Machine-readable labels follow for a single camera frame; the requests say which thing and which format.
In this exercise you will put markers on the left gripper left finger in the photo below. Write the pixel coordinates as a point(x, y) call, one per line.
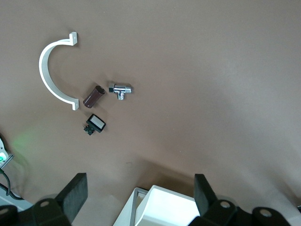
point(73, 197)

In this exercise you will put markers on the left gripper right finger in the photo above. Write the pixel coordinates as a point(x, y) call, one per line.
point(204, 197)

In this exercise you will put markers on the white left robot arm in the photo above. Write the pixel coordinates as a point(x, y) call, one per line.
point(3, 153)

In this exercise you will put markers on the brown plastic cylinder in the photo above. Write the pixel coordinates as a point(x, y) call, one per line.
point(93, 97)

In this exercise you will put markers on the chrome tee valve fitting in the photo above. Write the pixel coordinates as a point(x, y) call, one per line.
point(121, 89)

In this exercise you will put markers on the white half-round pipe clamp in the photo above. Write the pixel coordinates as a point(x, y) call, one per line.
point(43, 70)

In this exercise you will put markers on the black switch with white face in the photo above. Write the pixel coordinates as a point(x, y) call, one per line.
point(97, 123)

